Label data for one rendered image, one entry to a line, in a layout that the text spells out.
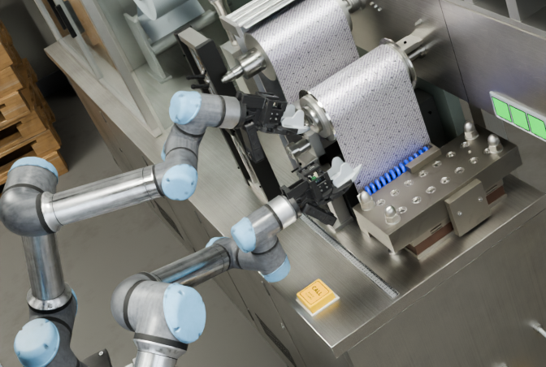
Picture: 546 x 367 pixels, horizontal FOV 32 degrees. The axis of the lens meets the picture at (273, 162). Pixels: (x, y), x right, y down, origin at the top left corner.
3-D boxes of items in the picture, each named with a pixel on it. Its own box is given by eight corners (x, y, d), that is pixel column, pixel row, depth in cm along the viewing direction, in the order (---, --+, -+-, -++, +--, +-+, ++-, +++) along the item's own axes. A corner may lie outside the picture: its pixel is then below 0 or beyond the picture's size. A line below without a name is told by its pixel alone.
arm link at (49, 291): (28, 353, 248) (-6, 186, 217) (37, 313, 261) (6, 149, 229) (74, 351, 249) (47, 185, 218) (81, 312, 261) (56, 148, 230)
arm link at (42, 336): (32, 393, 240) (5, 359, 232) (40, 354, 251) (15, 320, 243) (74, 381, 238) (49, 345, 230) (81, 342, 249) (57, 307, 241)
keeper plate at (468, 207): (455, 233, 231) (444, 200, 225) (486, 211, 234) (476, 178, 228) (461, 238, 229) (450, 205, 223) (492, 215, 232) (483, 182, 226)
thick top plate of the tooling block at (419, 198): (359, 225, 237) (352, 207, 234) (481, 141, 246) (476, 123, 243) (395, 253, 224) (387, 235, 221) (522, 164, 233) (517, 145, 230)
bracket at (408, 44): (394, 49, 238) (392, 43, 236) (412, 38, 239) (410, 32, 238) (405, 55, 234) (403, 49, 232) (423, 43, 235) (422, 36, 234)
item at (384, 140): (358, 194, 239) (335, 137, 229) (431, 145, 244) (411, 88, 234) (359, 195, 239) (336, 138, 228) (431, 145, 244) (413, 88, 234)
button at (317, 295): (299, 300, 234) (296, 293, 233) (322, 284, 236) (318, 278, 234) (313, 314, 228) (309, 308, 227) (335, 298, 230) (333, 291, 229)
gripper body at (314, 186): (330, 170, 227) (289, 197, 224) (341, 196, 231) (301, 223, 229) (314, 158, 233) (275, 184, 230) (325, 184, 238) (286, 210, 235)
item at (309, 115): (319, 125, 226) (318, 138, 233) (326, 120, 226) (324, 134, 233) (301, 102, 228) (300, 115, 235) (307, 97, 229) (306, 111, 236)
